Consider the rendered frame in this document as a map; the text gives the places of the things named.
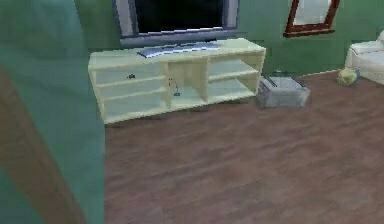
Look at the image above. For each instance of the grey translucent storage box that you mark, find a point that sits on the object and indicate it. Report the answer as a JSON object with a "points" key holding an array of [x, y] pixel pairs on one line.
{"points": [[283, 93]]}

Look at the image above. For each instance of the grey flat television set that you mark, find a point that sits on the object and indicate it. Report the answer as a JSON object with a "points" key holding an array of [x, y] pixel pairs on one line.
{"points": [[180, 20]]}

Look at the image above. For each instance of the yellow-green ball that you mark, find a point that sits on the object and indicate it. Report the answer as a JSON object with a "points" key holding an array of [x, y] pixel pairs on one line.
{"points": [[347, 76]]}

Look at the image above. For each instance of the red-brown framed wall picture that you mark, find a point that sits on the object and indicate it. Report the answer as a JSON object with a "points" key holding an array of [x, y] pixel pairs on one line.
{"points": [[311, 16]]}

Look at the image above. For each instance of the cream television shelf unit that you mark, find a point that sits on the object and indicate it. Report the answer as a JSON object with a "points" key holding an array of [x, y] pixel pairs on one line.
{"points": [[186, 71]]}

